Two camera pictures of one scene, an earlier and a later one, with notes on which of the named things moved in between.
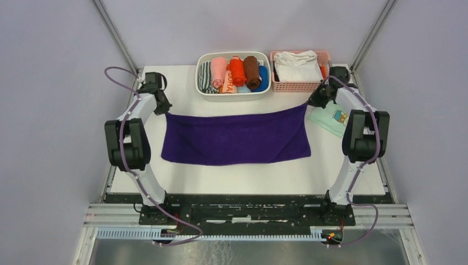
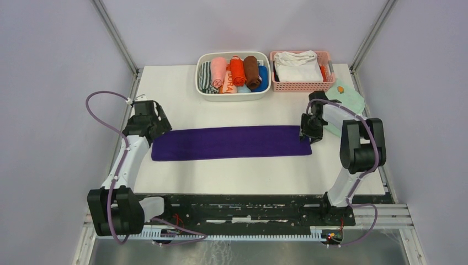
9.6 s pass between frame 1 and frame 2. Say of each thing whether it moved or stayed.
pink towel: stayed
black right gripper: moved
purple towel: moved
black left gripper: moved
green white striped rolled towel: stayed
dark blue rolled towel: stayed
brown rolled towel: stayed
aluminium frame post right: stayed
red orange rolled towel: stayed
